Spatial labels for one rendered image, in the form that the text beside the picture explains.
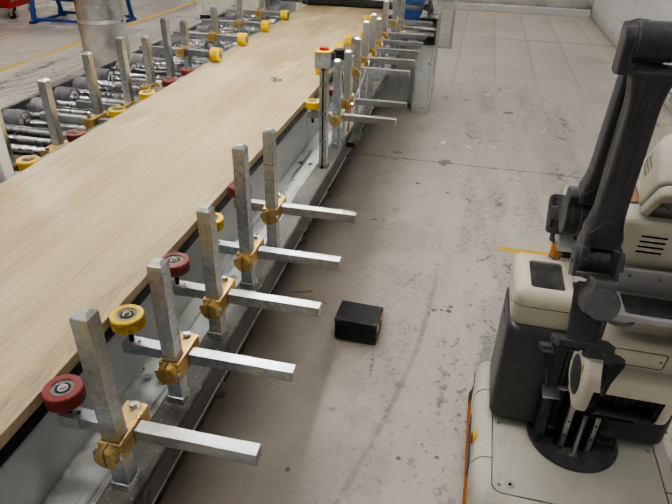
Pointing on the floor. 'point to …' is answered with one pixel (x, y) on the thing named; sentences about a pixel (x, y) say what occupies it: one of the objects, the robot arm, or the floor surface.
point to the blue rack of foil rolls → (68, 13)
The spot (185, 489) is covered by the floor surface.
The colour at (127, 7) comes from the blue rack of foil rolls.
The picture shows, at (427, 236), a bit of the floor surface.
